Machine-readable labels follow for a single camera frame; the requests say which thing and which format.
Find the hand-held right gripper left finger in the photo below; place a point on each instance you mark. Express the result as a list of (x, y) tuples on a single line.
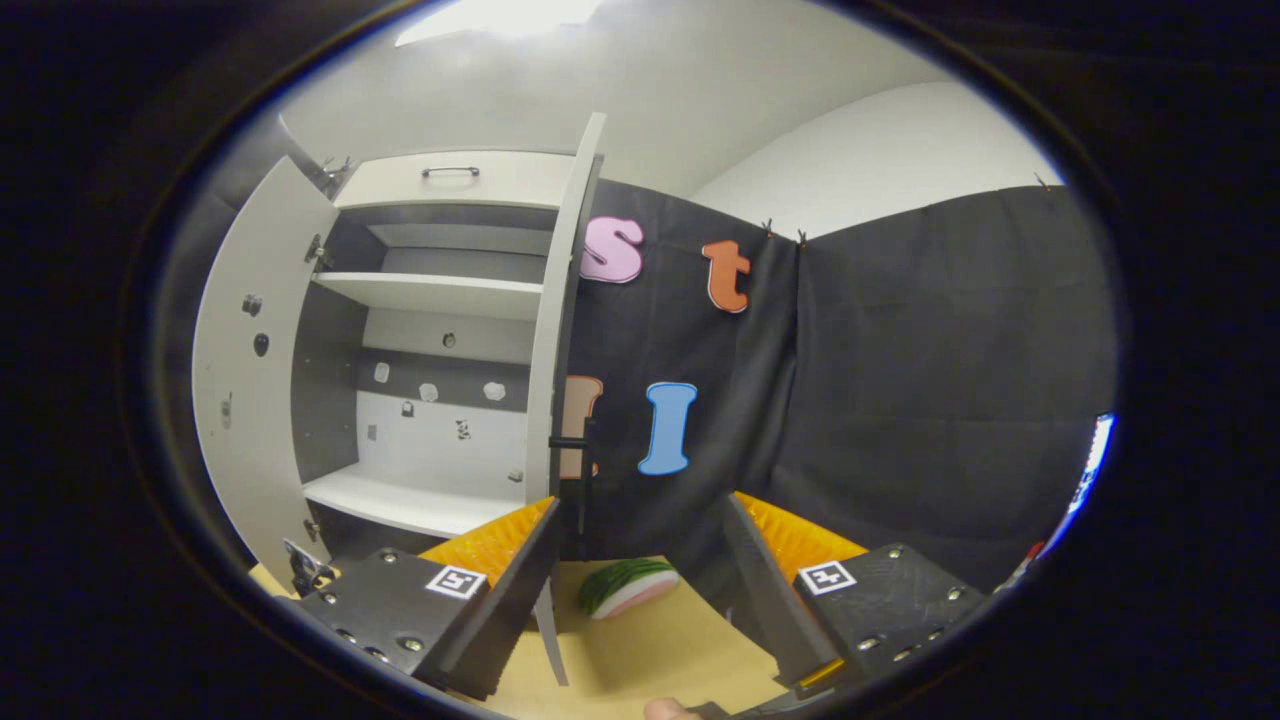
[(520, 590)]

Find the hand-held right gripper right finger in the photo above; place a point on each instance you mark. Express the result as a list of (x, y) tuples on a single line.
[(765, 590)]

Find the white and grey cabinet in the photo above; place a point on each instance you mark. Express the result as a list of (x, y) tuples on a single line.
[(440, 440)]

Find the white cabinet door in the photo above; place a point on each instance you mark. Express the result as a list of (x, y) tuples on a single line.
[(270, 450), (560, 330)]

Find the metal door hinge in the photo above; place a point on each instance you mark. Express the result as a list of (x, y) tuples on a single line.
[(318, 252), (305, 565)]

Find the white cabinet shelf board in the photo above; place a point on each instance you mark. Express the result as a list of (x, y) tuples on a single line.
[(430, 292)]

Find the white cabinet drawer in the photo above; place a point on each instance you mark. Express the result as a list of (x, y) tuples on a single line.
[(500, 180)]

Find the toy watermelon slice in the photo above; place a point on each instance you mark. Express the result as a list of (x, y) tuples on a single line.
[(630, 588)]

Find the bright lit screen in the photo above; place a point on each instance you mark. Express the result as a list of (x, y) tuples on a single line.
[(1085, 480)]

